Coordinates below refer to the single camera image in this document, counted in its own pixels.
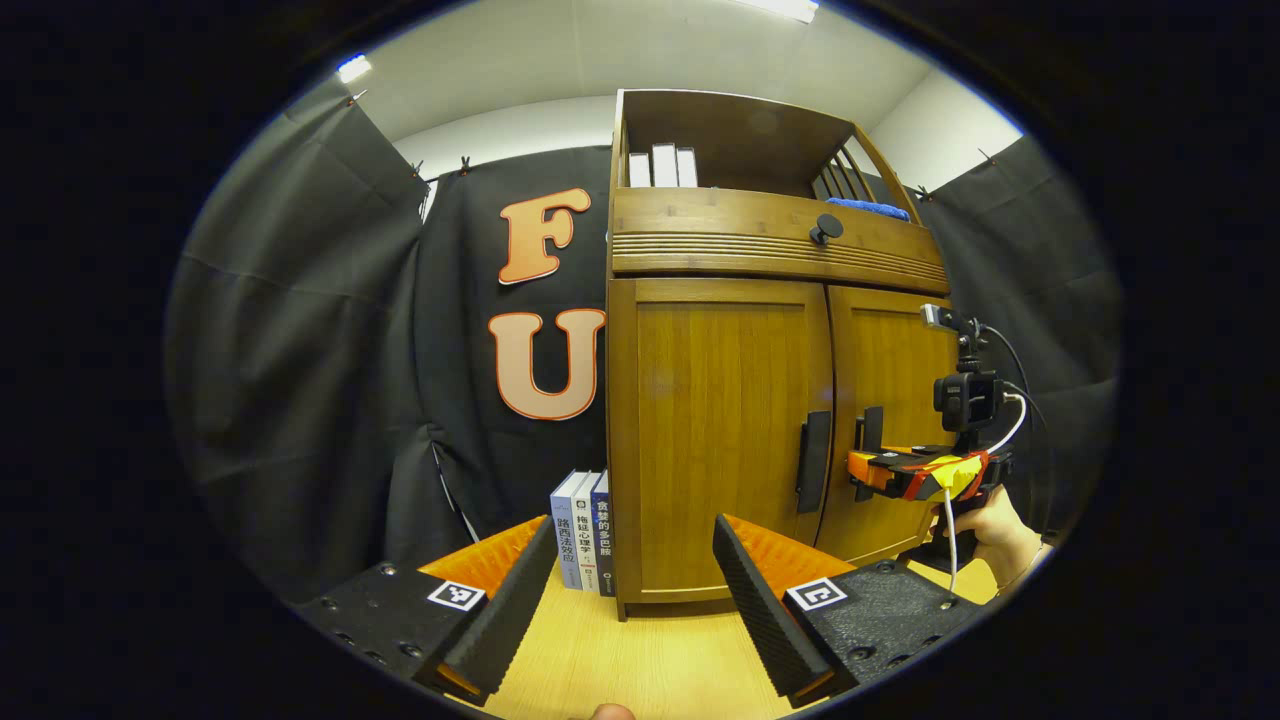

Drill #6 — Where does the wooden cabinet door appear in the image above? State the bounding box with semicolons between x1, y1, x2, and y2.
815;285;959;566
625;278;836;593

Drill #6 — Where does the black cable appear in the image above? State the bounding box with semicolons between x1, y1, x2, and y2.
975;322;1051;431

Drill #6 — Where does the dark blue spine book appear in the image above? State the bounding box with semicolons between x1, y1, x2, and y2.
591;470;616;598

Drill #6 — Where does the large ceiling light panel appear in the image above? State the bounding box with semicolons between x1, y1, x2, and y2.
735;0;821;24

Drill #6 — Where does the black backdrop cloth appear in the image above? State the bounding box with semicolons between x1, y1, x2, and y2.
165;90;1126;606

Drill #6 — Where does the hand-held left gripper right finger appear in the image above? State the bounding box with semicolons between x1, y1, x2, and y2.
712;513;1001;709

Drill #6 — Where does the wooden double-door shoe cabinet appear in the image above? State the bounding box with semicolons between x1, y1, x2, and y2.
605;88;963;623

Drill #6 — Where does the black door handle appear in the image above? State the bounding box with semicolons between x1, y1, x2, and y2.
853;405;886;503
795;410;833;516

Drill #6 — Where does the light blue spine book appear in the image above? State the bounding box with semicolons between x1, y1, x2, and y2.
550;470;591;591

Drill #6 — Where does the white cable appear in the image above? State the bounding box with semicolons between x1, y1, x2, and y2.
940;393;1029;591

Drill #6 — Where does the blue folded towel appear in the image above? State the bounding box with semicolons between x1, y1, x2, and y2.
826;197;913;223

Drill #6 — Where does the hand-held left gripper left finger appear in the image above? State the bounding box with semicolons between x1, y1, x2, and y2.
295;515;559;706

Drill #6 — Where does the wooden cabinet drawer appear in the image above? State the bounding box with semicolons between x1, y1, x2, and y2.
610;187;951;296

